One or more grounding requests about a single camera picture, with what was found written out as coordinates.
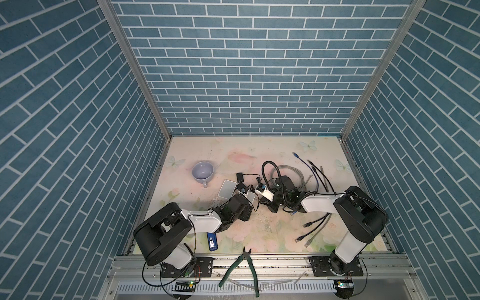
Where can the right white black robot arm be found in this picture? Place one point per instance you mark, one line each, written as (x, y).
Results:
(363, 218)

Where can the blue black handheld tool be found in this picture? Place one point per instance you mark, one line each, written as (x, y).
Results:
(212, 241)

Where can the black power adapter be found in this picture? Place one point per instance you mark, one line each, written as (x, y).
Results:
(240, 177)

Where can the aluminium front rail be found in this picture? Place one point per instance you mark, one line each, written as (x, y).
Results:
(280, 277)

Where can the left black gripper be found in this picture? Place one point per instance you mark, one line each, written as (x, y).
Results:
(248, 212)

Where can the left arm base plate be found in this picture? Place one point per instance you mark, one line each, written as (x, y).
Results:
(199, 266)

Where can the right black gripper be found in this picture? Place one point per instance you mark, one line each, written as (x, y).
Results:
(268, 203)

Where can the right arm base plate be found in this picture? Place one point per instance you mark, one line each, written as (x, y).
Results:
(324, 266)

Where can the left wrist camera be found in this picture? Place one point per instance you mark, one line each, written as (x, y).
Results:
(242, 188)

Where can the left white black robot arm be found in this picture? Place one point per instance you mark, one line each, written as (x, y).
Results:
(160, 237)

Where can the lavender ceramic cup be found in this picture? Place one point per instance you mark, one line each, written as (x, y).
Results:
(203, 173)

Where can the controller board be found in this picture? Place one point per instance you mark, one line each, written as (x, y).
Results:
(183, 290)
(344, 286)

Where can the left controller board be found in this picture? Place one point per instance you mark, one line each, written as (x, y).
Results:
(183, 290)

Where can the right controller board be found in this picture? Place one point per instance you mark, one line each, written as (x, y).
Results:
(344, 286)

